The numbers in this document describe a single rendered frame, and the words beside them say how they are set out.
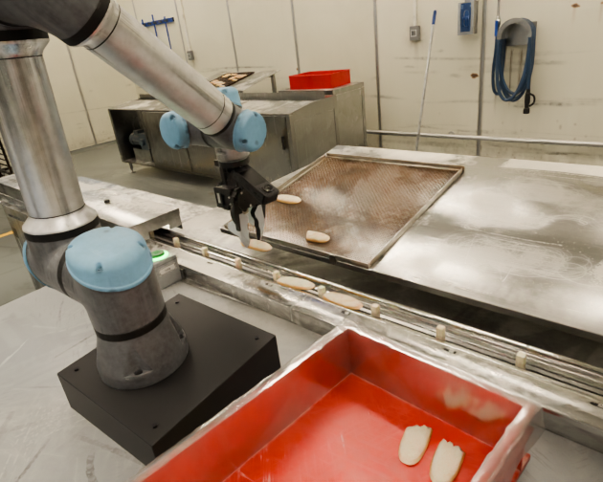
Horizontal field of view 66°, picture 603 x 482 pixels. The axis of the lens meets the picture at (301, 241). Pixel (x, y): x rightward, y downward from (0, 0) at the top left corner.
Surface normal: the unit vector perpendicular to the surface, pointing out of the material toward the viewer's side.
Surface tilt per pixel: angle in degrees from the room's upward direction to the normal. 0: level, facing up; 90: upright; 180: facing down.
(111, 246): 10
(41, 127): 92
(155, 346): 75
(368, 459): 0
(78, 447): 0
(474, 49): 90
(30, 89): 92
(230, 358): 4
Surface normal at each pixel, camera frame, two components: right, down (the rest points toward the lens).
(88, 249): 0.00, -0.84
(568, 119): -0.66, 0.37
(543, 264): -0.22, -0.83
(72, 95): 0.74, 0.19
